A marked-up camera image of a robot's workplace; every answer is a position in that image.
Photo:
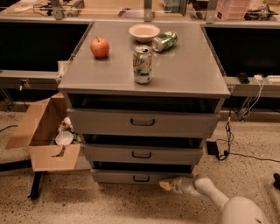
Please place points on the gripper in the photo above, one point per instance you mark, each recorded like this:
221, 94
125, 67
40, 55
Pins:
176, 185

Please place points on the grey bottom drawer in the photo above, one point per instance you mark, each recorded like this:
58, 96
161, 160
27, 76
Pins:
134, 177

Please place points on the grey drawer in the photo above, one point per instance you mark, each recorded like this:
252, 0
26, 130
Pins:
142, 123
141, 154
134, 177

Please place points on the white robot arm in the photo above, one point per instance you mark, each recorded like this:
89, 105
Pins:
235, 210

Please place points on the grey middle drawer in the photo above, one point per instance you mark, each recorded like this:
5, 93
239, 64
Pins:
141, 154

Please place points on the grey metal drawer cabinet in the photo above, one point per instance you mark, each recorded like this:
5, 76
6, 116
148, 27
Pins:
185, 79

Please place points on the grey top drawer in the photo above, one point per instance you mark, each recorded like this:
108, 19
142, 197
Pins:
142, 123

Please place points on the black power adapter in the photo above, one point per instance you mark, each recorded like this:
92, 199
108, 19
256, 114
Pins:
212, 148

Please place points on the black object on floor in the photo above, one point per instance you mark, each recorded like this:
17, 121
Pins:
276, 184

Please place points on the white cup in box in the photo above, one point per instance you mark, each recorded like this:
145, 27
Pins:
64, 138

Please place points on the black table leg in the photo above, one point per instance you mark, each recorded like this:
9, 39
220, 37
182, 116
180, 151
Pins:
34, 194

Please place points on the upright green soda can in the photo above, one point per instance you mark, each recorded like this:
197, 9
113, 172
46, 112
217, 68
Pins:
142, 64

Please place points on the white power strip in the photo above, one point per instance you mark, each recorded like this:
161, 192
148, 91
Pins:
271, 79

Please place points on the brown cardboard box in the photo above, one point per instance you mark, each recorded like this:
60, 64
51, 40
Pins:
37, 129

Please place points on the lying green soda can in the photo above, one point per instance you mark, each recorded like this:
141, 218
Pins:
164, 41

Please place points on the red apple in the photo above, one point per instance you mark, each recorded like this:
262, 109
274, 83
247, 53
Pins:
99, 47

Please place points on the white ceramic bowl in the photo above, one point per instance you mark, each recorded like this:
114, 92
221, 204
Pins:
144, 33

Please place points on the pink plastic container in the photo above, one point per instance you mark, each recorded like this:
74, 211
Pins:
232, 9

